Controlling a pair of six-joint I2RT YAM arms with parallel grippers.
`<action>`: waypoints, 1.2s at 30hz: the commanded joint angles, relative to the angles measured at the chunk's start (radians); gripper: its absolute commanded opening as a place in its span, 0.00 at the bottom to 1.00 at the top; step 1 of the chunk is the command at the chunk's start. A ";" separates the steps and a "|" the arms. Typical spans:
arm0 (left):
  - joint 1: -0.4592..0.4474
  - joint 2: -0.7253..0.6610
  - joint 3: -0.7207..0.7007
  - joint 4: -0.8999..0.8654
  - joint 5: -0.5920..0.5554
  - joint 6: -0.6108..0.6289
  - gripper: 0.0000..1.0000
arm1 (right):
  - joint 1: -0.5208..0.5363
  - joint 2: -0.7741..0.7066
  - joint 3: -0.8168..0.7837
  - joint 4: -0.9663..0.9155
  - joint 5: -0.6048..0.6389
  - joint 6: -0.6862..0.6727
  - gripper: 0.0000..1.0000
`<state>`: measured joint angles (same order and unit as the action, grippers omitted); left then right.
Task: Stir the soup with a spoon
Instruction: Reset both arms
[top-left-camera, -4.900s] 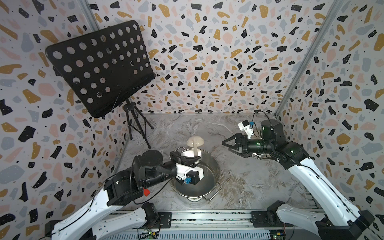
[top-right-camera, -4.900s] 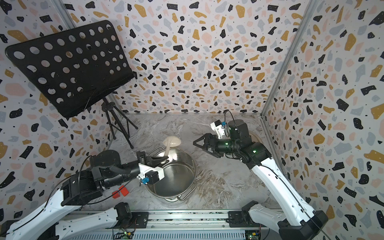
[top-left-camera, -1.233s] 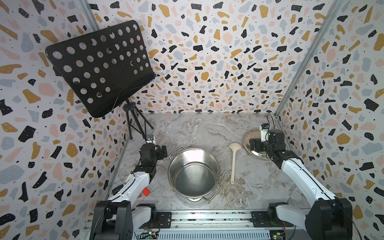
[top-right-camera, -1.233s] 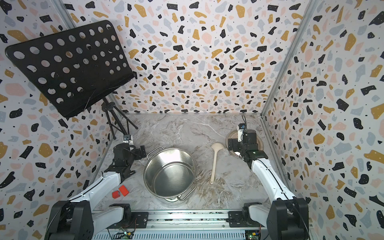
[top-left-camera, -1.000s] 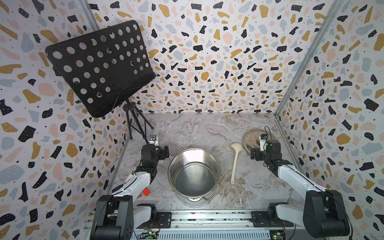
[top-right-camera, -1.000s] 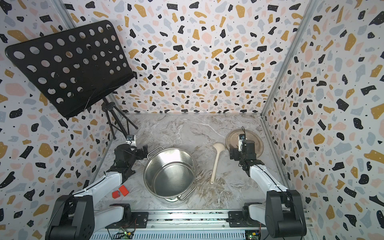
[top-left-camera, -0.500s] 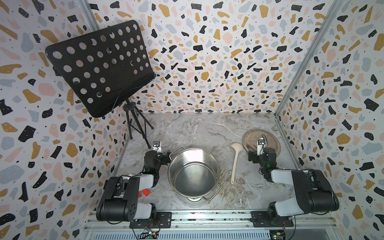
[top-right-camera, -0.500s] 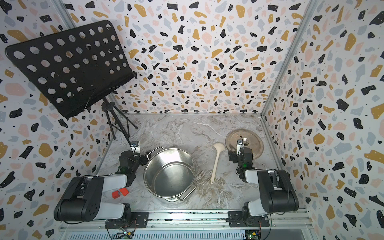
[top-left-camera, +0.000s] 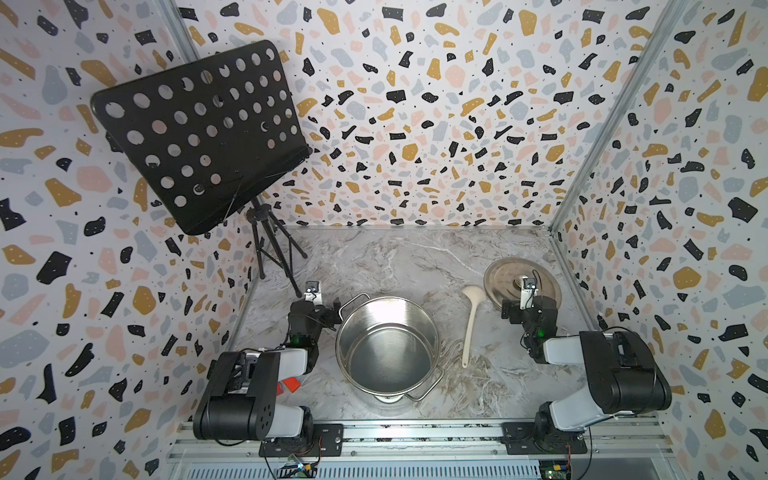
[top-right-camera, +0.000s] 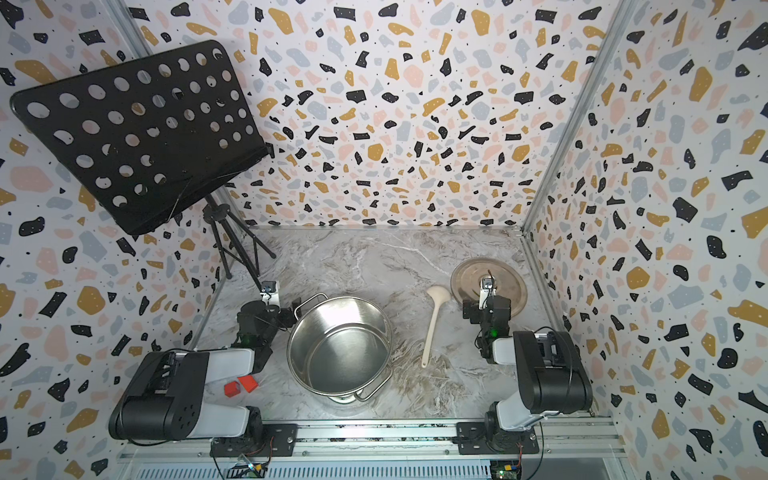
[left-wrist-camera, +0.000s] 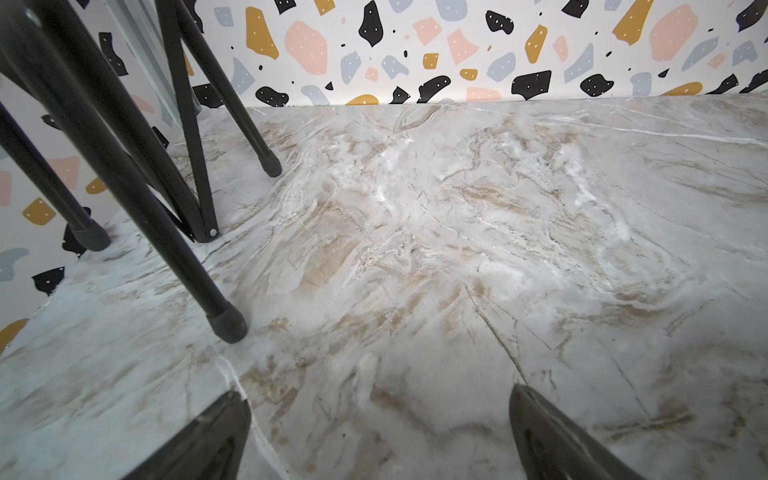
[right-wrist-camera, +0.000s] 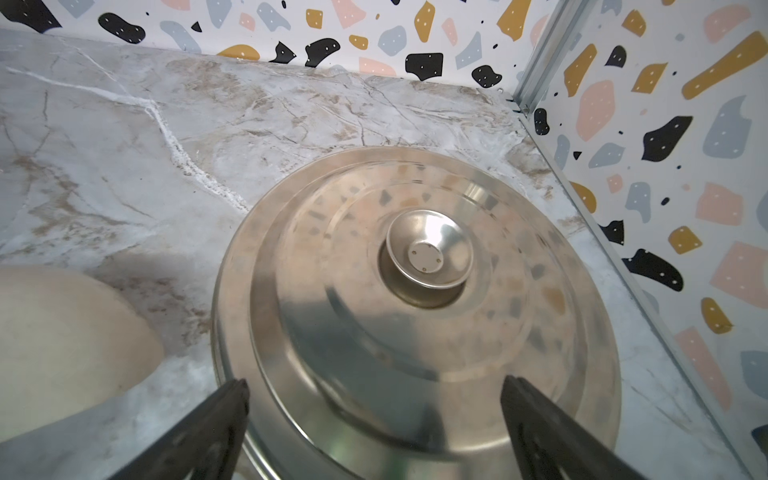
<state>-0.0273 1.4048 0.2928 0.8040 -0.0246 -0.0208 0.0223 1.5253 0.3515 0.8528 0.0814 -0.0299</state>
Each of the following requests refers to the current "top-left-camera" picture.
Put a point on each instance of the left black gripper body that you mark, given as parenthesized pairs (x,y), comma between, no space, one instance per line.
(324,318)

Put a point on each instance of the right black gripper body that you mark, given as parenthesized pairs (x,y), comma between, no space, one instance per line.
(516,316)

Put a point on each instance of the stainless steel pot lid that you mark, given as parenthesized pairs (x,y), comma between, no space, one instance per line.
(504,280)

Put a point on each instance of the cream plastic ladle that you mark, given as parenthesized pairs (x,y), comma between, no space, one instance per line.
(476,296)

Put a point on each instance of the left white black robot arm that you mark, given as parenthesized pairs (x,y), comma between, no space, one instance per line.
(240,401)

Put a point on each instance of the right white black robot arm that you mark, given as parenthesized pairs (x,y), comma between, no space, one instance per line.
(622,379)

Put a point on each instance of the red block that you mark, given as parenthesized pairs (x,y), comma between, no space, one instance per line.
(291,384)

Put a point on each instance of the left green circuit board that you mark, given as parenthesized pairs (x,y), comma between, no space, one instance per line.
(298,468)

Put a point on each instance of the green circuit board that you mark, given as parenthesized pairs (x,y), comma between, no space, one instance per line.
(298,468)
(555,470)

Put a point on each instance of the right green circuit board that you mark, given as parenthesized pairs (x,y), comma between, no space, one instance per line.
(555,470)

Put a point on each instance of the black perforated music stand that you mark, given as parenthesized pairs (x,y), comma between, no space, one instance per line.
(211,136)

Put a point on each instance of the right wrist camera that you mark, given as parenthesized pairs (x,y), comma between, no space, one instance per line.
(528,289)

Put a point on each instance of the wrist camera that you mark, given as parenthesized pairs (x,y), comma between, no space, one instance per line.
(528,289)
(312,292)

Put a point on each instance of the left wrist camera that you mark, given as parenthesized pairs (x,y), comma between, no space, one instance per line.
(312,292)

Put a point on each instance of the aluminium mounting rail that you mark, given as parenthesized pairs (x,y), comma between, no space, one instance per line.
(624,448)

